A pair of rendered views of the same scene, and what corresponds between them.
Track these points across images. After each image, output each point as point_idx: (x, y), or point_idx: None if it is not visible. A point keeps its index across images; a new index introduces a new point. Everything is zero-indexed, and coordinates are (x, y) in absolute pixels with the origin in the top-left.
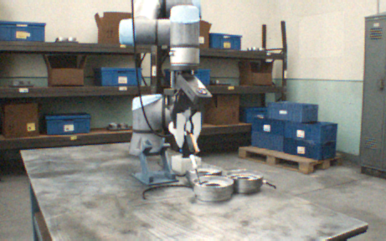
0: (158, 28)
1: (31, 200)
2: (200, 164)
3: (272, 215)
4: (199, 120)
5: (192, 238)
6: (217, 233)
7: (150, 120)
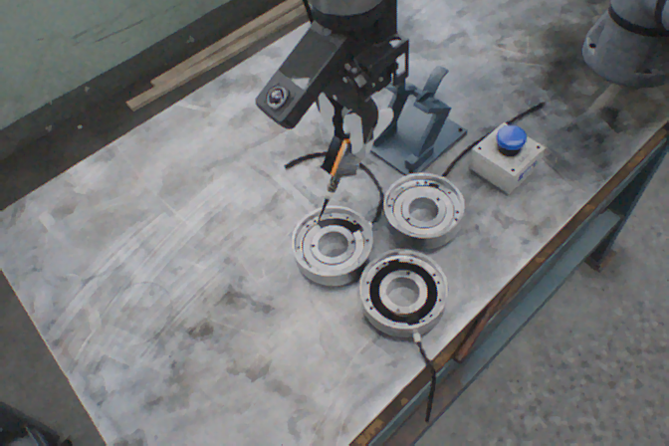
0: None
1: None
2: (510, 184)
3: (241, 374)
4: (359, 130)
5: (136, 270)
6: (154, 298)
7: None
